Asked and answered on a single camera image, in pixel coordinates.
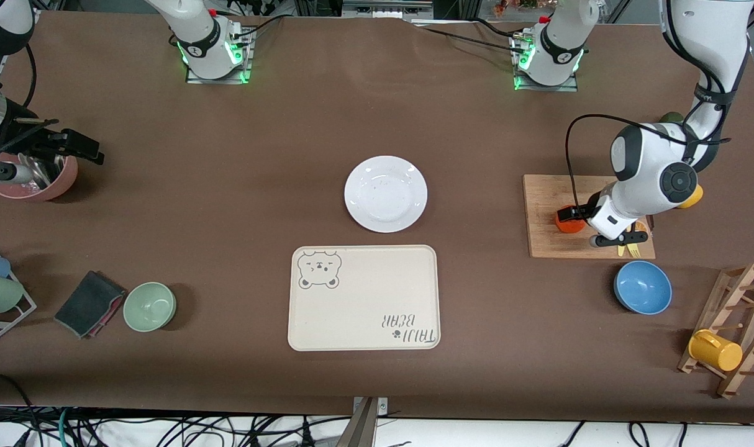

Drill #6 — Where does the orange mandarin fruit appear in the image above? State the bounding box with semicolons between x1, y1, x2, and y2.
555;205;587;234

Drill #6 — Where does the white round plate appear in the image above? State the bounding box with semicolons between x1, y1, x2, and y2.
344;155;428;233

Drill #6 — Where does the pink bowl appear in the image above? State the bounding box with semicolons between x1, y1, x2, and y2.
0;152;78;202

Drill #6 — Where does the wooden cutting board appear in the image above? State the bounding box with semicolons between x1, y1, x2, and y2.
523;174;656;260

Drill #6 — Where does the metal scoop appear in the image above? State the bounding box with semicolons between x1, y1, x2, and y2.
17;152;65;191

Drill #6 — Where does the yellow plastic fork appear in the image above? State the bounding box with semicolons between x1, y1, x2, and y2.
625;222;648;258

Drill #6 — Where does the blue bowl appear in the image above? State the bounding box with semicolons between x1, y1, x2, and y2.
614;260;673;315

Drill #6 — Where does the yellow lemon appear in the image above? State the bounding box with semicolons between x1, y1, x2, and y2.
675;184;704;209

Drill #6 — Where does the brown table cover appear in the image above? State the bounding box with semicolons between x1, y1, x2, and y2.
0;11;754;424

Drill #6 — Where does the dark grey folded cloth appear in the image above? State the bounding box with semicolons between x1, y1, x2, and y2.
54;270;127;339

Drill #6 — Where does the pink folded cloth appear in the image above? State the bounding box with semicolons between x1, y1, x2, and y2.
86;293;127;340

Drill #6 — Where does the pale green bowl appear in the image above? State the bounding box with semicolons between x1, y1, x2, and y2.
123;282;177;333

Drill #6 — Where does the wooden mug rack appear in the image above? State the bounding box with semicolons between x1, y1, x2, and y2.
677;263;754;399

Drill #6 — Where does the yellow mug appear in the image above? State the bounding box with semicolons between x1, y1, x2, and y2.
688;329;743;373

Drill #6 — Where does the beige bear print tray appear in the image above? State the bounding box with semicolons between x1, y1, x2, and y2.
288;245;441;352

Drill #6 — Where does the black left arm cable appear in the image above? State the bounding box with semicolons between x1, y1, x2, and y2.
565;114;691;209

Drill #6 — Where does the long aluminium table rail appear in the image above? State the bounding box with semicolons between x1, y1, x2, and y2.
0;5;45;84

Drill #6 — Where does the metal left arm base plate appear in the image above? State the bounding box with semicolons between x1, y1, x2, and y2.
512;34;580;93

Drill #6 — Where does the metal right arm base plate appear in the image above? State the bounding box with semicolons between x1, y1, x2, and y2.
186;28;254;85

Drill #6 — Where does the white wire cup rack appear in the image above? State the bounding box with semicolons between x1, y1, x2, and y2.
0;246;37;345

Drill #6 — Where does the black left base cable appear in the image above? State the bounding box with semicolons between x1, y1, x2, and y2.
414;25;528;54

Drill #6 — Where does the black base cable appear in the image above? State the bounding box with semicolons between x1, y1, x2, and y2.
231;14;294;48
414;25;528;54

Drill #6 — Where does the black right base cable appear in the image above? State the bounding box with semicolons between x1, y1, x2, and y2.
231;14;294;48

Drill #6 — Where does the black curved floor cable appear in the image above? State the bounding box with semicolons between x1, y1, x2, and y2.
0;371;39;435

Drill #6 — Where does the black metal frame equipment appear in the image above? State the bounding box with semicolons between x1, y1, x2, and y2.
342;0;435;20

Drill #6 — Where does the metal table edge bracket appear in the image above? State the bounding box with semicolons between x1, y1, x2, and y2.
351;396;389;447

